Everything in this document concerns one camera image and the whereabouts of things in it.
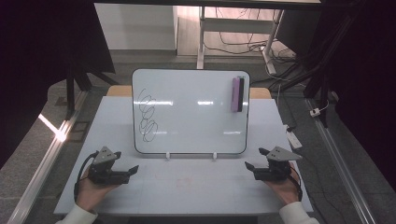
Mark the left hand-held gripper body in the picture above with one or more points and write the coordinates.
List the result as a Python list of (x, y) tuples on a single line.
[(104, 155)]

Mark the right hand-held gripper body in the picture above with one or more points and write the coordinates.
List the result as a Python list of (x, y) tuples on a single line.
[(280, 154)]

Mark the purple whiteboard eraser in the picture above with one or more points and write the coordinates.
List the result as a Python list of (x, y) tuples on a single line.
[(235, 95)]

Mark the person's right hand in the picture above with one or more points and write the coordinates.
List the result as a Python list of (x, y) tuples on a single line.
[(288, 189)]

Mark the person's left hand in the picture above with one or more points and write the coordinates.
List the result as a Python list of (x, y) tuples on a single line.
[(90, 194)]

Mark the white power strip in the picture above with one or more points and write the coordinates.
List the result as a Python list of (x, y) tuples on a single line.
[(293, 139)]

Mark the white whiteboard stand clip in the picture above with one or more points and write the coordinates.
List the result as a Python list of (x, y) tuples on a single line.
[(167, 156), (214, 156)]

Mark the small white adapter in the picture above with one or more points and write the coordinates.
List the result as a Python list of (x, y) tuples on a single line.
[(315, 112)]

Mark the wooden board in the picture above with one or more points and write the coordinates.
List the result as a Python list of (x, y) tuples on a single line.
[(120, 91)]

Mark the black metal stand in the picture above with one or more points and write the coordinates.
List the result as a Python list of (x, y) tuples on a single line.
[(320, 84), (70, 93)]

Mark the white whiteboard black rim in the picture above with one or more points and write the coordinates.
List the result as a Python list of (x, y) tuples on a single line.
[(193, 118)]

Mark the black curtain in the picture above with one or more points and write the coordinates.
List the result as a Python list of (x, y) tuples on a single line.
[(367, 77), (31, 62)]

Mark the aluminium floor rail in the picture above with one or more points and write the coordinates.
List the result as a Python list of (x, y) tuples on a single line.
[(46, 161), (339, 168)]

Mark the white desk frame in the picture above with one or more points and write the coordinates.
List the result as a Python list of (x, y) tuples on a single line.
[(236, 25)]

